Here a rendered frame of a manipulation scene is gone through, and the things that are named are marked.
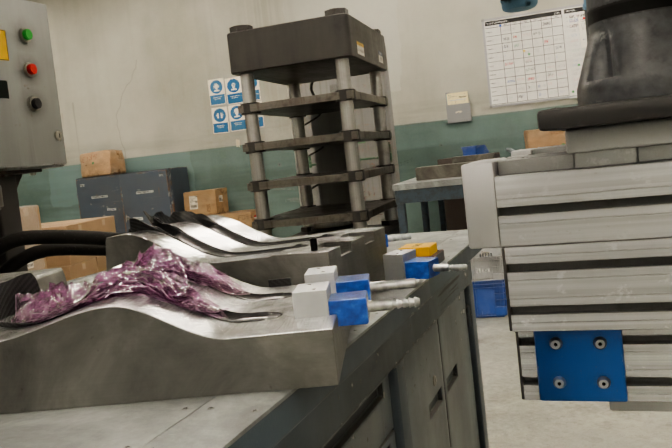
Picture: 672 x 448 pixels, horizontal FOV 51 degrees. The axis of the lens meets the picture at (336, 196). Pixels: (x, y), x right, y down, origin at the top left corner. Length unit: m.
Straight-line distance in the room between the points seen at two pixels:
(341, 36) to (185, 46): 3.75
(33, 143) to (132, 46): 7.10
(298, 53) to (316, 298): 4.42
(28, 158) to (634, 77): 1.37
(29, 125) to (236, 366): 1.18
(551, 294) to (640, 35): 0.27
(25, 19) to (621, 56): 1.41
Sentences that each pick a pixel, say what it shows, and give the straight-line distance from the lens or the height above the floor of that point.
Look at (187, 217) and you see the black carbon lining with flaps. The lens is 1.26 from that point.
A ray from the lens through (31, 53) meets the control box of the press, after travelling 1.83.
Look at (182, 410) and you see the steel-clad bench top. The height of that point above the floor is 0.80.
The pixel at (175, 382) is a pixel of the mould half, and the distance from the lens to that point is 0.72.
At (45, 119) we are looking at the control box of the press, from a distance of 1.82.
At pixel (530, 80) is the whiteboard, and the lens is 7.44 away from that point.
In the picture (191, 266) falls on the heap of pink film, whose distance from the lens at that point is 0.88.
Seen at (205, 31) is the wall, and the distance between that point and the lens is 8.40.
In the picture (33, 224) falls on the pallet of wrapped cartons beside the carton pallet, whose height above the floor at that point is 0.80.
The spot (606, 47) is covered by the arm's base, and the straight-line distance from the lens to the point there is 0.77.
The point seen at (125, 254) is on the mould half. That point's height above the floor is 0.90.
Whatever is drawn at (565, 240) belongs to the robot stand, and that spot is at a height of 0.91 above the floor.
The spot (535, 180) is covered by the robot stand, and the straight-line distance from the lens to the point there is 0.74.
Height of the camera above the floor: 1.01
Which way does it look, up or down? 3 degrees down
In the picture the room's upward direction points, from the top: 6 degrees counter-clockwise
